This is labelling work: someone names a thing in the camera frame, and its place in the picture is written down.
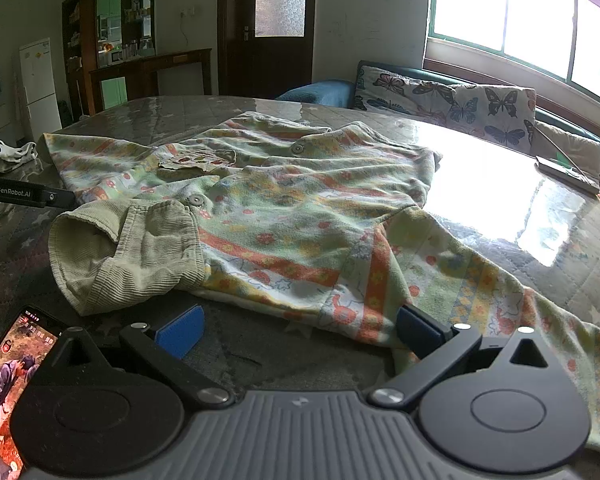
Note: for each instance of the dark wooden door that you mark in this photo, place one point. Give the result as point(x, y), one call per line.
point(265, 60)

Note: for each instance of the dark wooden shelf unit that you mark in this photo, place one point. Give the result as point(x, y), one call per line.
point(82, 35)

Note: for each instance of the butterfly print cushion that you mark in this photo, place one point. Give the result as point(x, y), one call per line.
point(430, 100)

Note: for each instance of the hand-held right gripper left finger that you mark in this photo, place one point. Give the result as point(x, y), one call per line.
point(182, 332)

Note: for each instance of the white refrigerator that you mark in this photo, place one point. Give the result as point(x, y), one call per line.
point(40, 90)

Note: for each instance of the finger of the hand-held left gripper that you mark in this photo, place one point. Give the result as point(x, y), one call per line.
point(57, 197)

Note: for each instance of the floral print child's shirt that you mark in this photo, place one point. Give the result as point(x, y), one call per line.
point(290, 220)

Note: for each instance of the thin stick fly swatter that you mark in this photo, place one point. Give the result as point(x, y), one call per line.
point(555, 147)

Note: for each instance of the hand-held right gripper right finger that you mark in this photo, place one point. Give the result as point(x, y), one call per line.
point(417, 332)

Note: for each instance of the beige cushion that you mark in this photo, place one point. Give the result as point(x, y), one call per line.
point(582, 150)

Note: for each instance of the white spotted cloth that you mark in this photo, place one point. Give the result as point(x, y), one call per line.
point(10, 155)

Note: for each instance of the grey tablet device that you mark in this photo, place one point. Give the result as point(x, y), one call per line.
point(565, 172)

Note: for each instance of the white microwave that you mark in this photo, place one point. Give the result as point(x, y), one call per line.
point(116, 57)

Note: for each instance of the dark wooden counter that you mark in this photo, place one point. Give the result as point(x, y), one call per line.
point(150, 67)

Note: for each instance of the blue sofa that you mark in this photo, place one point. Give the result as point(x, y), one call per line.
point(315, 92)

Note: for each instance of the black smartphone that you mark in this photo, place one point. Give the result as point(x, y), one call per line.
point(15, 380)

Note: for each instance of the green framed window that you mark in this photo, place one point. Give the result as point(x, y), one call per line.
point(505, 10)

